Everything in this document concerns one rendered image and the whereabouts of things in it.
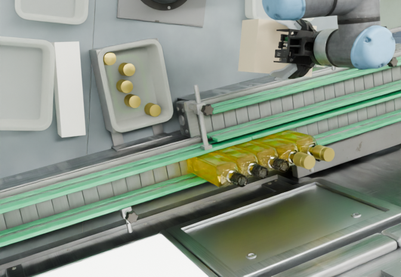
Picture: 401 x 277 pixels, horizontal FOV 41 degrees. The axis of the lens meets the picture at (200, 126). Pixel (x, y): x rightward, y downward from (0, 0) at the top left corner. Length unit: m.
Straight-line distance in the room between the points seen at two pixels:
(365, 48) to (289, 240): 0.47
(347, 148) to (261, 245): 0.62
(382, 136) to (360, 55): 0.86
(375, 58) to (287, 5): 0.19
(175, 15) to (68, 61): 0.34
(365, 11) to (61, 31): 0.79
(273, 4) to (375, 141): 0.96
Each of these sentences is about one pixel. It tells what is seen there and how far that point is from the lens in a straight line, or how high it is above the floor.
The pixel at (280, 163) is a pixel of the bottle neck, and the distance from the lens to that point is 1.27.
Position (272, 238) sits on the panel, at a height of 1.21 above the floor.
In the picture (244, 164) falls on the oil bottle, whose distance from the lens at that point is 1.28.
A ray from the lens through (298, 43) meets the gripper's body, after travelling 1.14.
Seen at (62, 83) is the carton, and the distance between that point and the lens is 1.39.
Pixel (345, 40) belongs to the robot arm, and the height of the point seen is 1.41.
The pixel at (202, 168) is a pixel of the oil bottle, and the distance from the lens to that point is 1.35.
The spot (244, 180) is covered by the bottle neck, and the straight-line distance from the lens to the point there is 1.24.
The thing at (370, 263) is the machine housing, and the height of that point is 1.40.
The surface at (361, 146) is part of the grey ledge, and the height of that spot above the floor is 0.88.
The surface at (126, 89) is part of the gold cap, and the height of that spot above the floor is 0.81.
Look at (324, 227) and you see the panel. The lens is 1.25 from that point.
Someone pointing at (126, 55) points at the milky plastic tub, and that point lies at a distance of 1.47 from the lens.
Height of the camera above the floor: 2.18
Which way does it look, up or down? 64 degrees down
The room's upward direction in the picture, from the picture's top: 108 degrees clockwise
